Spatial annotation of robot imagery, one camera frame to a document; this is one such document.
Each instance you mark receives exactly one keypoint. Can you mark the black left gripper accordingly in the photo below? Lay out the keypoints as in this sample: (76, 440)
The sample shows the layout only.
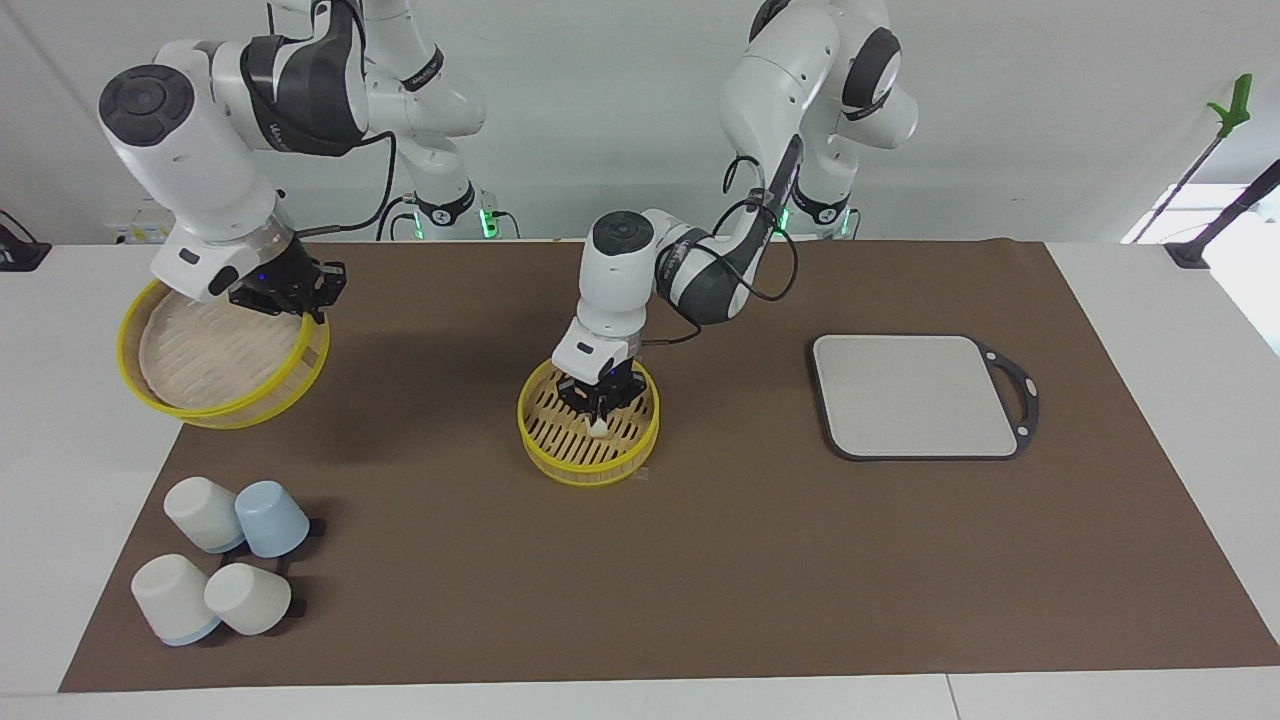
(600, 385)

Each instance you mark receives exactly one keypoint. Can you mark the black angled stand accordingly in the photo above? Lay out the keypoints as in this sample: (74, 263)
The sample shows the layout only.
(1225, 215)

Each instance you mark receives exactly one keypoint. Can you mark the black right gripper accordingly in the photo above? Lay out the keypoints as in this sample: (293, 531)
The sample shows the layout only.
(290, 280)

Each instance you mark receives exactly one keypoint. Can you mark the light blue plastic cup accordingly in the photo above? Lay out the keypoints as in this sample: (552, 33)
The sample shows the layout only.
(272, 518)

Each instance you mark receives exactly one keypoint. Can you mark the yellow rimmed bamboo steamer basket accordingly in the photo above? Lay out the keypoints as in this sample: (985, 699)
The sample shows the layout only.
(560, 450)

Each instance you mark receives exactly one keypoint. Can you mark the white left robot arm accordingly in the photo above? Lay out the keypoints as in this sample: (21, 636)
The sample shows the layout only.
(780, 90)

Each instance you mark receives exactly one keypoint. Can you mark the white box yellow label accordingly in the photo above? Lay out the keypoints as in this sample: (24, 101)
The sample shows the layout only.
(140, 232)

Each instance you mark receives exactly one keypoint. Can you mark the yellow rimmed bamboo steamer lid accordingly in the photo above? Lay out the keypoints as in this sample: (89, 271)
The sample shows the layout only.
(220, 360)

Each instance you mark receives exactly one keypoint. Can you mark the black clamp device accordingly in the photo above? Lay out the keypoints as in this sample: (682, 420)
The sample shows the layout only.
(20, 252)

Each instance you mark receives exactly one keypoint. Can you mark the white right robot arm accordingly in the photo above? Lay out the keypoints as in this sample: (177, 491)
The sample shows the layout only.
(200, 150)

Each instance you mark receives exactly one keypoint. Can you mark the brown table mat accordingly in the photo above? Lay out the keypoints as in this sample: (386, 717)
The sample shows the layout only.
(700, 560)

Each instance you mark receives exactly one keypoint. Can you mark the white plastic cup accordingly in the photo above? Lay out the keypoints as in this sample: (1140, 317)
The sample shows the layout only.
(172, 597)
(203, 512)
(247, 598)

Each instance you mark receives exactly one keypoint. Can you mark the black cup rack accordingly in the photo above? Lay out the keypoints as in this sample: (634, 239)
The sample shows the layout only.
(316, 526)

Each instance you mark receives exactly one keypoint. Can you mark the green tipped thin pole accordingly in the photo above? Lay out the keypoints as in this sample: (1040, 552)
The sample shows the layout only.
(1236, 105)

